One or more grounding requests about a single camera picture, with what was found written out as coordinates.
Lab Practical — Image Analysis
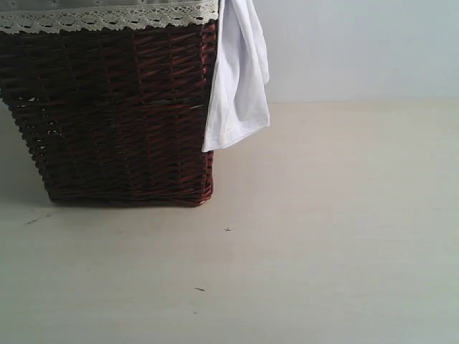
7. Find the white lace cloth trim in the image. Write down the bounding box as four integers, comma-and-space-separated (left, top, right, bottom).
1, 0, 219, 34

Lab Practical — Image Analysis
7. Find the white t-shirt with red lettering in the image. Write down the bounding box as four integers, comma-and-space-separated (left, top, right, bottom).
202, 1, 270, 153

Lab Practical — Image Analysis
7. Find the dark red wicker basket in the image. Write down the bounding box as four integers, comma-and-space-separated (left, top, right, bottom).
1, 20, 218, 206

